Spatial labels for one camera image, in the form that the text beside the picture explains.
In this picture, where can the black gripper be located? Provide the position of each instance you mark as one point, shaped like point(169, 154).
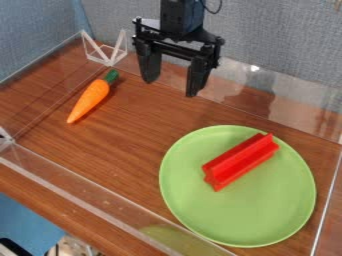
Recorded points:
point(151, 41)

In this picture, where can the orange toy carrot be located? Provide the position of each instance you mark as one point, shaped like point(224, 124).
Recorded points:
point(92, 96)

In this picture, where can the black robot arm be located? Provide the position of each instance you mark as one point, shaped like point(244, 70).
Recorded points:
point(180, 17)

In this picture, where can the green round plate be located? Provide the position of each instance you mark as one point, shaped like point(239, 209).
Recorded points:
point(255, 212)

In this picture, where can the clear acrylic enclosure walls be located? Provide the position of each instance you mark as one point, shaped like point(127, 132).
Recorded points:
point(88, 175)

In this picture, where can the red star-shaped block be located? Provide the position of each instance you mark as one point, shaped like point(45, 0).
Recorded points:
point(239, 160)

